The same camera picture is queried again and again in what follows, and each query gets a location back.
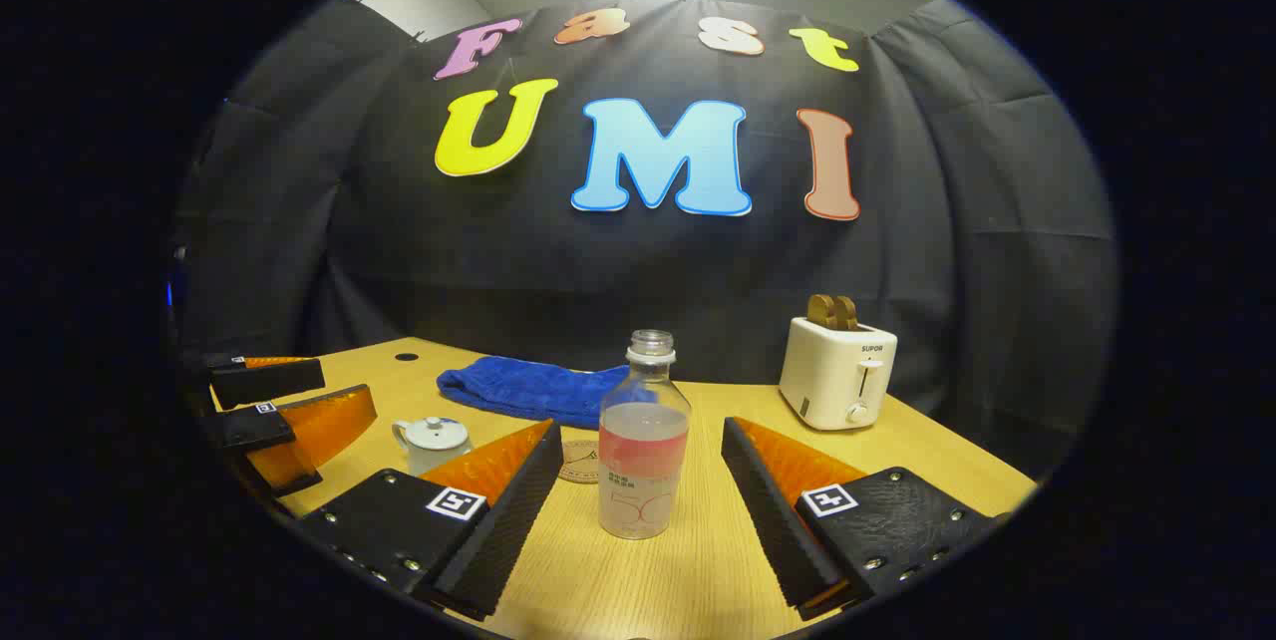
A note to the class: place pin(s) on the blue towel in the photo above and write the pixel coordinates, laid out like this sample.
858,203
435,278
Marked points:
528,389

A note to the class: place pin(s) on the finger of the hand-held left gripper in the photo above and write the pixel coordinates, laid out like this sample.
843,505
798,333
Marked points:
249,426
264,383

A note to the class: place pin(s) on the white toaster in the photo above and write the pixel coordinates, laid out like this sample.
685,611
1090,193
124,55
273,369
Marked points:
832,381

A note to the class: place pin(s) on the brown bread slice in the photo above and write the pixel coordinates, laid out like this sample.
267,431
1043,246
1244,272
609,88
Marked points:
821,311
847,314

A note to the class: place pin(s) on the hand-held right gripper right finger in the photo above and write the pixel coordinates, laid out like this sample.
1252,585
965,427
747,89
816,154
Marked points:
773,520

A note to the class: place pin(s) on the round cork coaster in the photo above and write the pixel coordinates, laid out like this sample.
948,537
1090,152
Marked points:
580,466

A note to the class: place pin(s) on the white ceramic teacup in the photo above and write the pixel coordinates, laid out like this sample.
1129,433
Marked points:
439,461

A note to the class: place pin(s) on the clear water bottle pink label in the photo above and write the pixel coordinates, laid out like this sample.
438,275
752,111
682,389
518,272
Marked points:
644,461

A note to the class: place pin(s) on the white teacup lid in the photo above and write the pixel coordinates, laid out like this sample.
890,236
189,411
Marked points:
439,433

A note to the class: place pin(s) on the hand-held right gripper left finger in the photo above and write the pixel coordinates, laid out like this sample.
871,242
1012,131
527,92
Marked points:
518,520

